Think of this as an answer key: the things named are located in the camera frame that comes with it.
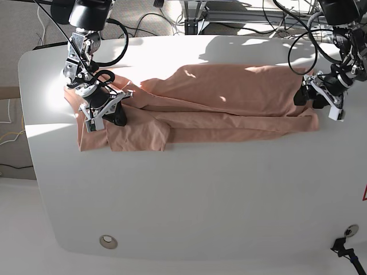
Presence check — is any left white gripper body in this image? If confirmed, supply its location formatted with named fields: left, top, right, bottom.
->
left=301, top=73, right=349, bottom=120

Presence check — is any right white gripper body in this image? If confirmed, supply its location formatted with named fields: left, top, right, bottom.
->
left=78, top=89, right=133, bottom=133

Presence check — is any salmon pink T-shirt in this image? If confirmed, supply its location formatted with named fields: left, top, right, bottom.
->
left=64, top=64, right=319, bottom=152

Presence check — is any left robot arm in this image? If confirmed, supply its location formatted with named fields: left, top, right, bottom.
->
left=294, top=1, right=366, bottom=121

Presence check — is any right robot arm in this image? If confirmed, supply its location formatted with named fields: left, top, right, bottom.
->
left=63, top=1, right=132, bottom=132

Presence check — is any red warning sticker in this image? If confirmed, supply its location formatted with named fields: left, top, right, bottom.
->
left=362, top=185, right=367, bottom=201

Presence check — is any black round base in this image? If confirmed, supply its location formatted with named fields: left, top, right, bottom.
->
left=50, top=0, right=75, bottom=25

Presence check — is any metal table grommet right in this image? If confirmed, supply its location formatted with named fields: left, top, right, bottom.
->
left=344, top=224, right=359, bottom=238

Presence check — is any metal table grommet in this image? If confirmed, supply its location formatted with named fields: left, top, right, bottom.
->
left=99, top=235, right=118, bottom=250
left=344, top=224, right=359, bottom=238

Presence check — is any metal table grommet left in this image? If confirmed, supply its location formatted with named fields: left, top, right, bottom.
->
left=99, top=235, right=118, bottom=250

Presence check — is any black table clamp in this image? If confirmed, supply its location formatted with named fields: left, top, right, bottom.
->
left=330, top=237, right=366, bottom=275

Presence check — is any yellow cable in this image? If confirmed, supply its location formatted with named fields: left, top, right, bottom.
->
left=0, top=114, right=26, bottom=146

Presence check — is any aluminium frame stand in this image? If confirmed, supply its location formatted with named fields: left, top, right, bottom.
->
left=179, top=1, right=314, bottom=37

